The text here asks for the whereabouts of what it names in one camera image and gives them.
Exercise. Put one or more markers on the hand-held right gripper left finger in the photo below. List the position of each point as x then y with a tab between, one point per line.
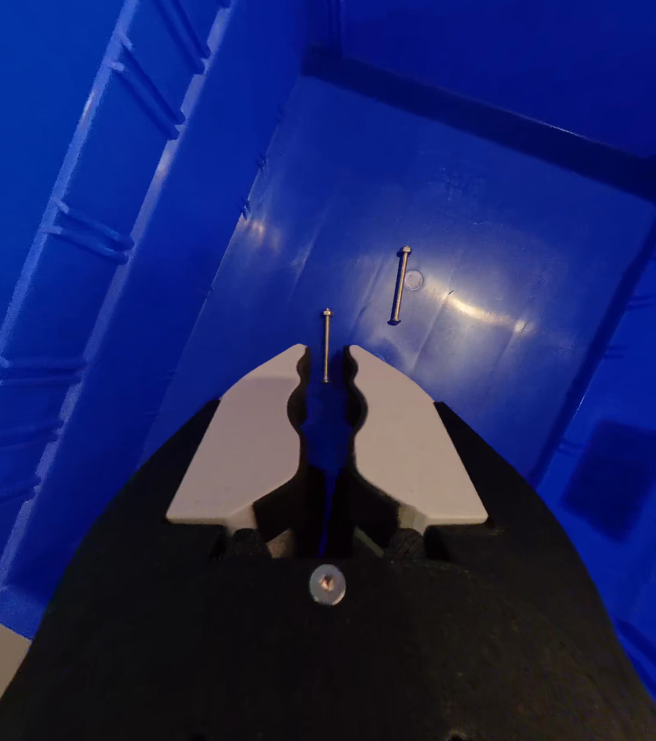
241	451

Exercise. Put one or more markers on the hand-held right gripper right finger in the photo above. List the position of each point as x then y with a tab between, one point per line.
414	451

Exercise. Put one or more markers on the long metal bolt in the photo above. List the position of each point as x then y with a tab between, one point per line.
399	289
326	347

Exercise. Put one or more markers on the blue plastic storage bin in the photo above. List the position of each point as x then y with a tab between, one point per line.
478	202

